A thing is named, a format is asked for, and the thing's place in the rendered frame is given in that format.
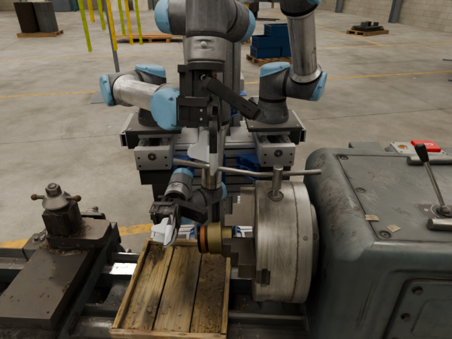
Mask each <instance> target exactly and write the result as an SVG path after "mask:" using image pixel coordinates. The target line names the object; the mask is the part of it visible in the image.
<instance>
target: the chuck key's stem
mask: <svg viewBox="0 0 452 339"><path fill-rule="evenodd" d="M273 174H274V177H272V189H273V194H272V195H273V198H278V193H279V190H280V189H281V183H282V174H283V166H282V165H279V164H276V165H274V167H273Z"/></svg>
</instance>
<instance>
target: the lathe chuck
mask: <svg viewBox="0 0 452 339"><path fill-rule="evenodd" d="M254 187H256V195H255V225H254V227H252V237H253V238H255V254H256V270H261V271H262V268H267V269H268V271H269V281H268V283H266V285H261V283H260V282H256V275H255V278H252V297H253V300H254V301H263V302H279V303H290V302H291V300H292V298H293V293H294V290H295V281H296V274H297V212H296V204H295V195H294V192H293V187H292V185H291V183H290V182H289V181H282V183H281V189H280V190H279V192H280V193H281V194H282V198H281V199H280V200H273V199H271V198H270V197H269V194H270V193H271V192H273V189H272V181H270V180H256V182H255V185H254Z"/></svg>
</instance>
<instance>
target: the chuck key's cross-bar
mask: <svg viewBox="0 0 452 339"><path fill-rule="evenodd" d="M172 163H173V164H178V165H186V166H190V167H198V168H202V169H207V170H209V169H210V164H207V163H199V162H195V161H187V160H183V159H175V158H173V162H172ZM217 171H219V172H227V173H231V174H239V175H244V176H251V177H256V178H266V177H274V174H273V172H251V171H247V170H242V169H235V168H230V167H223V166H219V167H218V168H217ZM321 173H322V171H321V170H320V169H313V170H298V171H283V172H282V176H308V175H321Z"/></svg>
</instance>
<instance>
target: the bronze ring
mask: <svg viewBox="0 0 452 339"><path fill-rule="evenodd" d="M224 238H233V227H232V226H223V223H222V221H219V222H218V223H209V224H208V226H206V225H201V226H198V230H197V243H198V251H199V253H200V254H207V253H208V252H209V254H210V255H213V254H220V255H222V256H223V240H224Z"/></svg>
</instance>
